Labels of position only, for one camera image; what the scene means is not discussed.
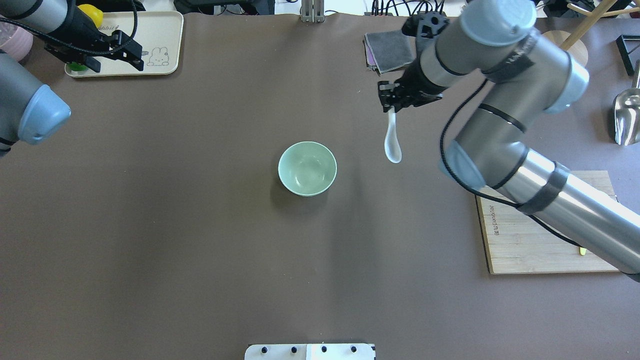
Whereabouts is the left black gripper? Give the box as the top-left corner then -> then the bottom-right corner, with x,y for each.
44,2 -> 145,73

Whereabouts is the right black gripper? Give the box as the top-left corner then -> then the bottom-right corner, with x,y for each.
377,12 -> 450,113

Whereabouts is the white ceramic spoon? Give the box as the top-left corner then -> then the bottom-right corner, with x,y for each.
384,107 -> 403,164

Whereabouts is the light green bowl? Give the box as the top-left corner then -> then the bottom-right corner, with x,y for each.
277,141 -> 338,198

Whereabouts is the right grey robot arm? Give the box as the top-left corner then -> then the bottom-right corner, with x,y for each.
377,0 -> 640,281

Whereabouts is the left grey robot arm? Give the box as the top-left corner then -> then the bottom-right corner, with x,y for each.
0,0 -> 145,157

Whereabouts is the pink bowl with ice cubes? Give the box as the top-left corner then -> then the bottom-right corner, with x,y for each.
0,22 -> 34,63

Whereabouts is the grey folded cloth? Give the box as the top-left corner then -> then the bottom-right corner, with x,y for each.
363,29 -> 416,75

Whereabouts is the green lime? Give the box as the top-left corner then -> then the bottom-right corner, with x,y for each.
67,62 -> 89,72

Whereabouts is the yellow lemon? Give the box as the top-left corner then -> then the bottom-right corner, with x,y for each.
77,3 -> 104,28

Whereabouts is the cream tray with bear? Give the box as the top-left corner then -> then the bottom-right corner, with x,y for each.
64,11 -> 184,78

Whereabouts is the wooden stand with round base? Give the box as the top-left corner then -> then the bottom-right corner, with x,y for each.
542,0 -> 639,66

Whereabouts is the bamboo cutting board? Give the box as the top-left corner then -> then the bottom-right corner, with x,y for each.
475,196 -> 617,275

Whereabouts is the steel scoop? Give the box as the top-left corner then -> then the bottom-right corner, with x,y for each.
614,60 -> 640,146

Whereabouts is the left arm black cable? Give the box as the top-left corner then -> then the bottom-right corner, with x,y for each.
0,0 -> 139,56

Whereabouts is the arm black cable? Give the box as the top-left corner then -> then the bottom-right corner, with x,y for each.
0,0 -> 139,56
439,77 -> 583,248

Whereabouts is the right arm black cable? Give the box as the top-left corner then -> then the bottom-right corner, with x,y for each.
439,77 -> 583,248

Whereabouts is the black frame object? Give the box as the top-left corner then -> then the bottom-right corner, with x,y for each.
615,34 -> 640,76

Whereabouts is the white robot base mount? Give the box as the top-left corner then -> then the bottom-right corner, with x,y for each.
244,342 -> 377,360

